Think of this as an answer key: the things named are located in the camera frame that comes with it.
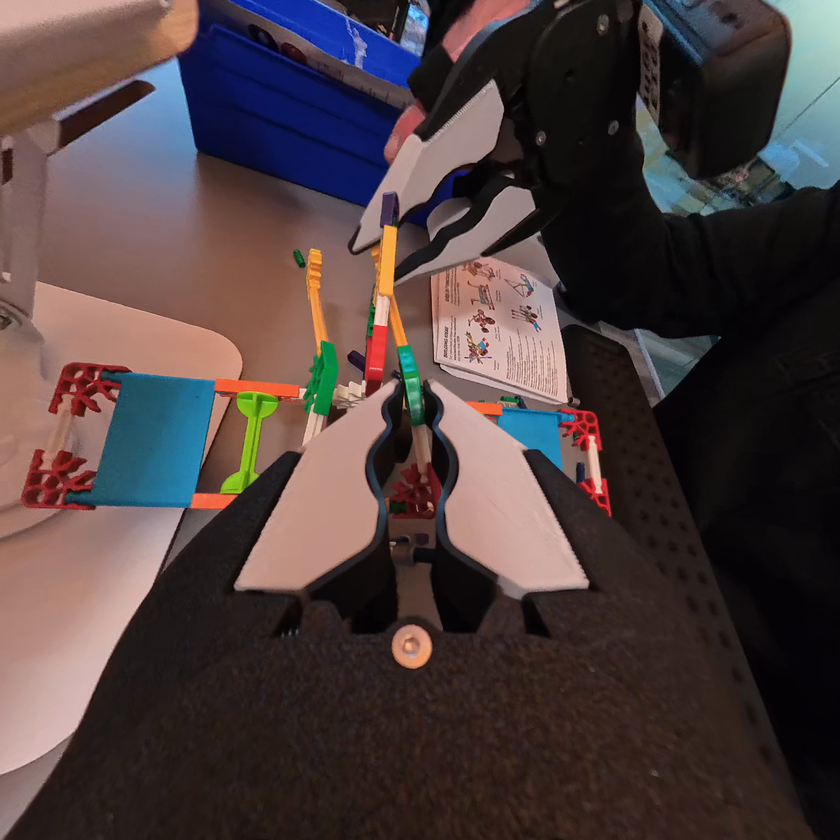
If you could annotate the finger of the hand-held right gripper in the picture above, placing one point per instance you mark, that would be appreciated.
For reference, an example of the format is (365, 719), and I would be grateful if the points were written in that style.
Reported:
(446, 144)
(499, 216)

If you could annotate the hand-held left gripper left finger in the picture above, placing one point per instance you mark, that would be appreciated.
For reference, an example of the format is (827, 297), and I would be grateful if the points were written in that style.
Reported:
(315, 518)

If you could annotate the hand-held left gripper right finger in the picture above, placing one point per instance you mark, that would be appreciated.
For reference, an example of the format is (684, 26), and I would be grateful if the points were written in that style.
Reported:
(505, 518)

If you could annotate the yellow rod with connector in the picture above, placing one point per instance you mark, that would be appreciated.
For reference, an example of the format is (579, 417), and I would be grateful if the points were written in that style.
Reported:
(317, 308)
(397, 325)

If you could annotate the colourful construction toy model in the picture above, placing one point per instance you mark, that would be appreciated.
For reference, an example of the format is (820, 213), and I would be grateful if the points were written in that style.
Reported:
(157, 439)

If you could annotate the person's right forearm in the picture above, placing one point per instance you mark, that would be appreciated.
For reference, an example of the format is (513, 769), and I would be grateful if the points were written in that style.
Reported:
(689, 262)

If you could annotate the person's right hand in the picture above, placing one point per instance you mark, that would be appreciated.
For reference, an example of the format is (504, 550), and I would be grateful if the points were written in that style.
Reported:
(492, 19)

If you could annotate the white instruction booklet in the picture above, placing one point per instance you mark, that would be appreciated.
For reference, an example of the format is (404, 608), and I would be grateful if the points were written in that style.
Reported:
(512, 328)

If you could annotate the white printed bag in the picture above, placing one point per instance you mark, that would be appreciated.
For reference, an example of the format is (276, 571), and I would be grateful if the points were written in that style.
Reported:
(328, 56)

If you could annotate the purple block piece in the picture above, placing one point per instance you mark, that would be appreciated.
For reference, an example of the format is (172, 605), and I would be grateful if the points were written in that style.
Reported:
(356, 359)

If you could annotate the blue plastic bin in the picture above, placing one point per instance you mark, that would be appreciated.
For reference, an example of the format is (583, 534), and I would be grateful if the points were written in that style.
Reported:
(262, 131)

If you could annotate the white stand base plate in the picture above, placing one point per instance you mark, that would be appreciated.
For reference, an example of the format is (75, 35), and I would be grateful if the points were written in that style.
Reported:
(65, 590)

